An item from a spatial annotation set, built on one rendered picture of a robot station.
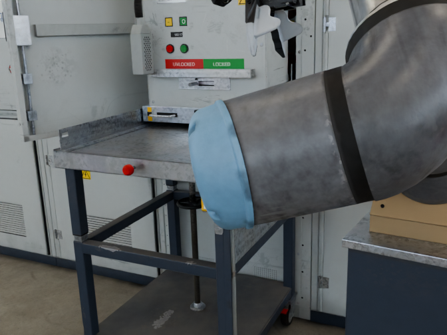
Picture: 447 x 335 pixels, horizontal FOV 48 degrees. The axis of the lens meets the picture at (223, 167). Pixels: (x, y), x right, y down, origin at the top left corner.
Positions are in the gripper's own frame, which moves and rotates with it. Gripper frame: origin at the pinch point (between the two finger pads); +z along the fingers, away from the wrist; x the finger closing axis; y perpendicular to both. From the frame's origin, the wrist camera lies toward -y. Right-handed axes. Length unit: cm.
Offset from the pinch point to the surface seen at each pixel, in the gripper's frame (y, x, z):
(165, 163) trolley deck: -45, 30, 23
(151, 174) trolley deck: -50, 30, 26
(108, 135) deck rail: -83, 52, 16
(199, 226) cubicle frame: -79, 100, 63
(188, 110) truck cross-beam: -62, 74, 10
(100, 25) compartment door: -94, 69, -25
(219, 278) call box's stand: -21, 11, 49
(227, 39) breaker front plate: -43, 74, -13
